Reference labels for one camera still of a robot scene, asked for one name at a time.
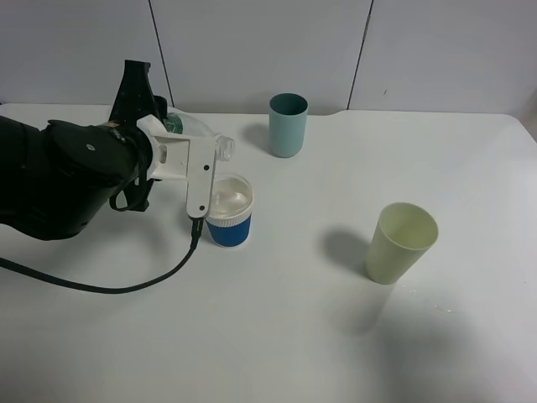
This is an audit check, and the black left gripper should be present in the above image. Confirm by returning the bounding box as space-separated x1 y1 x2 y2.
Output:
45 60 168 212

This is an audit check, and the pale green plastic cup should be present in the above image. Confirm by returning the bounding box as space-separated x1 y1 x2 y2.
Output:
365 202 439 285

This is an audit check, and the teal plastic cup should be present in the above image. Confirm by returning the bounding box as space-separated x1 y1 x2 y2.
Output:
268 93 309 158

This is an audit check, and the clear bottle with green label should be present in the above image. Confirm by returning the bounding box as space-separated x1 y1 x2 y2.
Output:
164 112 235 161

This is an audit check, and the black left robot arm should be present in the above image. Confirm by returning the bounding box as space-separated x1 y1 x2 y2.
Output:
1 60 167 240

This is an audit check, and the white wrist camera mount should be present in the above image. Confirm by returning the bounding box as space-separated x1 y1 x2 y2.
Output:
136 115 216 219

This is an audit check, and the white cup with blue sleeve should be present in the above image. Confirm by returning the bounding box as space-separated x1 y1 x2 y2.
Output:
206 174 254 248

